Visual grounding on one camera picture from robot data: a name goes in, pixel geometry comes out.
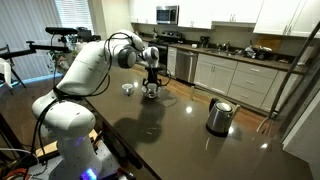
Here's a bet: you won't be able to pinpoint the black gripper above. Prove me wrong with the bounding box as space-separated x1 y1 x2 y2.
141 65 168 90

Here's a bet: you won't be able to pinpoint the white ceramic bowl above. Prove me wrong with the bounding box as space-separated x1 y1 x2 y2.
141 84 162 100

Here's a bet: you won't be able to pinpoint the small white cup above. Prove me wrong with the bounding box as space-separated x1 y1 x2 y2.
121 83 135 97

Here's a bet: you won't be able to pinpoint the black kitchen stove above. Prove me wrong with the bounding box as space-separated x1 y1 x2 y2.
147 30 185 77

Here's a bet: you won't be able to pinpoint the stainless steel dishwasher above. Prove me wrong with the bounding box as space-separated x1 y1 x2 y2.
175 48 199 85

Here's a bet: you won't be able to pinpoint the black coffee maker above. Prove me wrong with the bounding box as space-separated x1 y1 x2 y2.
199 35 211 49

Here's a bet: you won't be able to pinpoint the stainless steel microwave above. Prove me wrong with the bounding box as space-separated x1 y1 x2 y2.
155 5 180 26

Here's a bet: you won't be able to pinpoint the stainless steel electric kettle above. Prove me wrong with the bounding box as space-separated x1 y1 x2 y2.
205 97 242 137

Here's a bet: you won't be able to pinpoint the chrome sink faucet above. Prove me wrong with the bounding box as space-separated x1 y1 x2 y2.
221 41 232 53

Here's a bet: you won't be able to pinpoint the white lower kitchen cabinets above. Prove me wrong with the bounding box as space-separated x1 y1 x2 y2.
165 46 301 113

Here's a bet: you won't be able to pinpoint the white kitchen cabinets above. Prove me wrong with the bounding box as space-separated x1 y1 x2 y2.
165 46 301 113
128 0 320 39

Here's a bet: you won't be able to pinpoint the pile of dishes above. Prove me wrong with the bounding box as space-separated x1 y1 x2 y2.
244 44 273 61

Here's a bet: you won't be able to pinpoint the wooden cutting board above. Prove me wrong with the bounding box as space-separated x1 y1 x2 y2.
255 34 283 53

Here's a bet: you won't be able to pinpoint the white window blinds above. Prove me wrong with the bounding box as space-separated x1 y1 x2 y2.
0 0 96 81

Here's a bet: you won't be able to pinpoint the metal tripod leg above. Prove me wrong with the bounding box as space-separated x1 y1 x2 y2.
255 19 320 135

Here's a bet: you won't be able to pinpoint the white upper kitchen cabinets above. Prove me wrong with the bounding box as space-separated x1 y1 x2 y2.
128 0 320 39

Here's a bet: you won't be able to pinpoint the black camera bar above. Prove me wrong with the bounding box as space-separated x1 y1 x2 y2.
44 26 79 36

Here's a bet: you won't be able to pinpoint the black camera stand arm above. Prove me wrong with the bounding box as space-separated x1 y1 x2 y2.
0 40 73 61

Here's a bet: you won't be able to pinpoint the orange cable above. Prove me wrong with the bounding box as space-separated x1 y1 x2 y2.
3 167 33 180

